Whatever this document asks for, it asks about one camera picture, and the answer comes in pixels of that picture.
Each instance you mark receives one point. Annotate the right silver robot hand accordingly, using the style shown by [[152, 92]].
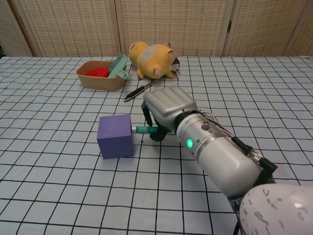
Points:
[[168, 105]]

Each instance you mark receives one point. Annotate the green whiteboard marker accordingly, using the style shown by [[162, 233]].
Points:
[[141, 129]]

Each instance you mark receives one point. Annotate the purple foam cube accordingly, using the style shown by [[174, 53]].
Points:
[[115, 137]]

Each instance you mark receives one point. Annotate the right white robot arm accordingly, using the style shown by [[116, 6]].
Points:
[[232, 166]]

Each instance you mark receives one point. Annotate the white grid tablecloth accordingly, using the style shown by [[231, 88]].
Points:
[[61, 183]]

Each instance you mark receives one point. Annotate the black utility knife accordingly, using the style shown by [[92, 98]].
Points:
[[135, 93]]

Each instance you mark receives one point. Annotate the yellow plush toy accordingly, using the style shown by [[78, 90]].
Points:
[[151, 61]]

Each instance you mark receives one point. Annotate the mint green brush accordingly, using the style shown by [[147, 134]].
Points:
[[119, 66]]

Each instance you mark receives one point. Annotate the tan rectangular tray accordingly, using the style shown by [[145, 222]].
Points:
[[100, 82]]

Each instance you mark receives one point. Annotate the red round lid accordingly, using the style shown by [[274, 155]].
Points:
[[98, 72]]

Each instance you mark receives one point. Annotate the woven folding screen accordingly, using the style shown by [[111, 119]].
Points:
[[171, 24]]

